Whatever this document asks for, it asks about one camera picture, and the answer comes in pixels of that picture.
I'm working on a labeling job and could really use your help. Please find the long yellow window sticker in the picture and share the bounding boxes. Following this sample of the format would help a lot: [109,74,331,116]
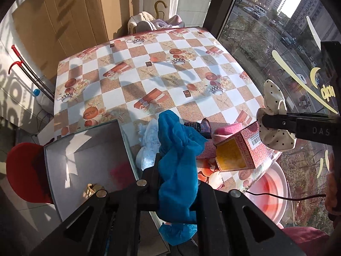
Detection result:
[272,50,339,115]

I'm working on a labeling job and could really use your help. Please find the lilac cloth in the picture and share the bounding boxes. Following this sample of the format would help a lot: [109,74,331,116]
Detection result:
[152,19,171,30]

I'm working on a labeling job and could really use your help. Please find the dark patterned sock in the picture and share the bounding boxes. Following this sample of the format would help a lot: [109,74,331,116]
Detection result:
[182,117,213,140]

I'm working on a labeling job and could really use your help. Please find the blue plastic shoe cover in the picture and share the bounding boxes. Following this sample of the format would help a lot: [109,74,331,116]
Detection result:
[159,222,198,246]
[157,110,205,224]

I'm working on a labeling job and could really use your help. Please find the pink and white basin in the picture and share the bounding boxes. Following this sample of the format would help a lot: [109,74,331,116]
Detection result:
[245,161,289,224]

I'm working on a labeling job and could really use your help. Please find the red-handled metal rods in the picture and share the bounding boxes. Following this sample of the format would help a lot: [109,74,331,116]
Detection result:
[8,45,55,102]

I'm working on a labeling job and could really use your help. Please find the bright pink sponge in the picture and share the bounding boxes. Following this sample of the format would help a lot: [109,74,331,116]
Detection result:
[213,122,243,137]

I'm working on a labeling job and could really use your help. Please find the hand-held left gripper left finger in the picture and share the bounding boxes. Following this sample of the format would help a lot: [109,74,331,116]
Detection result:
[29,161,163,256]

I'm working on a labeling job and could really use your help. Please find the white polka dot scrunchie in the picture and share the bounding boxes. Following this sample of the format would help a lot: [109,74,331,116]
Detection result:
[263,79,297,150]

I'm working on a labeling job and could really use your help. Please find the clothes pile with hook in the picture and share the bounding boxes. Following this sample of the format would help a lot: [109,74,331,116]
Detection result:
[127,12,155,34]

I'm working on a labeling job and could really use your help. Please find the large brown cardboard sheet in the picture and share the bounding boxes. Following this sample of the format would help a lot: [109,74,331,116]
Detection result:
[12,0,134,80]

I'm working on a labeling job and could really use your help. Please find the beige scrunchie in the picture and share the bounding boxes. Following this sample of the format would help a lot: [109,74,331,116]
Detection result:
[81,183,104,199]

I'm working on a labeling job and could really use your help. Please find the yellow lettering window sticker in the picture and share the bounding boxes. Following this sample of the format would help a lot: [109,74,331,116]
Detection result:
[321,84,335,102]

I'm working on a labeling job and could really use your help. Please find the white van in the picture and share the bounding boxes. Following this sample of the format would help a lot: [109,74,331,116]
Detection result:
[250,4,266,17]

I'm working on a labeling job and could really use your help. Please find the yellow crescent window sticker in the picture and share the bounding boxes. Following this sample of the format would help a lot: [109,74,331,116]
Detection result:
[310,67,322,88]

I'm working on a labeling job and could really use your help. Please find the red patterned cardboard box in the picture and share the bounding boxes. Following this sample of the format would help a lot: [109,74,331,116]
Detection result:
[214,123,276,172]

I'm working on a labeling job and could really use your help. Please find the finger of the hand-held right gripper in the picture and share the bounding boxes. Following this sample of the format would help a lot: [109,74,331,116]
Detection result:
[257,114,297,138]
[286,113,331,119]

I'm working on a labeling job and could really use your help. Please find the light blue shoe cover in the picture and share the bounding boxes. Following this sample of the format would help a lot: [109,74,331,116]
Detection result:
[135,119,162,170]

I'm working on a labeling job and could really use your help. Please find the person's right hand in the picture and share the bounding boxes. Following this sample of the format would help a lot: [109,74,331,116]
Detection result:
[324,155,341,220]

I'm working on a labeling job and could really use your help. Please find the dark red fabric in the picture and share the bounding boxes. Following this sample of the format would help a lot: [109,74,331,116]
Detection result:
[281,227,331,256]

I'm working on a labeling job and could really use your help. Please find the yellow umbrella handle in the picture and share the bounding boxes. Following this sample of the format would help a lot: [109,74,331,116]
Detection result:
[154,1,168,19]

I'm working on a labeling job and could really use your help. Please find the pink glitter scouring pad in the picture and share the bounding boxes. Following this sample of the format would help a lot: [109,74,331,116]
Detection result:
[197,138,217,160]

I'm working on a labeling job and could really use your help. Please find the white bottle blue cap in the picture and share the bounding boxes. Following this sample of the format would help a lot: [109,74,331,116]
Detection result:
[32,89,54,112]

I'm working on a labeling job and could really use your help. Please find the black cable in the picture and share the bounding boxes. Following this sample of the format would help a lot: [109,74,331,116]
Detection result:
[245,191,327,200]

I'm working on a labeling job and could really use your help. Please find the pink cloth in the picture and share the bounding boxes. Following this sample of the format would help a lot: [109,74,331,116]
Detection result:
[168,15,185,28]

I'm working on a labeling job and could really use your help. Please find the checkered printed tablecloth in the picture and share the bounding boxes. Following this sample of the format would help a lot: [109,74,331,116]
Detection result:
[53,27,283,192]

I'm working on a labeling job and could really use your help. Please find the dark window frame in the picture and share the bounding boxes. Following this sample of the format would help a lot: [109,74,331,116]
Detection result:
[205,0,249,39]

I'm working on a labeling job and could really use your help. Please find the grey storage box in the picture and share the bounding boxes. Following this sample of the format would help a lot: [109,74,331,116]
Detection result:
[44,119,171,256]

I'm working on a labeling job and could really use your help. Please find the pale leaf window sticker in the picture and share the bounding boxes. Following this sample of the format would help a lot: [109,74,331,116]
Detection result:
[306,16,322,51]

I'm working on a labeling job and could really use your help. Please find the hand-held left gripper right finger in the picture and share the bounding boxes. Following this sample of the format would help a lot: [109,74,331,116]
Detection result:
[192,181,288,256]

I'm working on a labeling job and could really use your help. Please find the red stool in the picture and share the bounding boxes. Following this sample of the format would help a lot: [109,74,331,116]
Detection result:
[6,142,54,204]

